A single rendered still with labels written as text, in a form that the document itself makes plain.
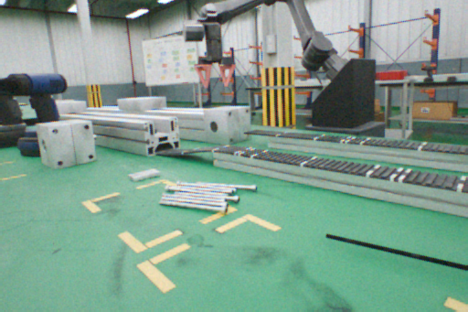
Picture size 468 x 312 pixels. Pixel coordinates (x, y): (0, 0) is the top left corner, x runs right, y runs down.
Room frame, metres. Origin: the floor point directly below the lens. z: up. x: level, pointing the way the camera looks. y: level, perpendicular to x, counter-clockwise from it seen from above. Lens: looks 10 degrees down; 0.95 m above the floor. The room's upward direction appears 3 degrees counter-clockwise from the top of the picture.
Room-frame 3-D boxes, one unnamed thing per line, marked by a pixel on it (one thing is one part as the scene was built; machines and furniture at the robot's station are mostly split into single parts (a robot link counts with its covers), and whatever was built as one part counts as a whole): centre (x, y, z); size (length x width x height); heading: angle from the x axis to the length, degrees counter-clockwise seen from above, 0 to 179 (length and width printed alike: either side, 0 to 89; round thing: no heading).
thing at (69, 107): (1.18, 0.67, 0.87); 0.16 x 0.11 x 0.07; 48
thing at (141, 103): (1.16, 0.36, 0.87); 0.16 x 0.11 x 0.07; 48
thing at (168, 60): (6.73, 1.35, 0.97); 1.51 x 0.50 x 1.95; 61
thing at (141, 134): (1.01, 0.48, 0.82); 0.80 x 0.10 x 0.09; 48
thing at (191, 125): (1.16, 0.36, 0.82); 0.80 x 0.10 x 0.09; 48
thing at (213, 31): (1.06, 0.07, 1.11); 0.07 x 0.06 x 0.07; 108
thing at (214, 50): (1.07, 0.06, 1.05); 0.10 x 0.07 x 0.07; 138
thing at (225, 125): (0.87, 0.02, 0.83); 0.12 x 0.09 x 0.10; 138
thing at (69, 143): (0.71, 0.40, 0.83); 0.11 x 0.10 x 0.10; 135
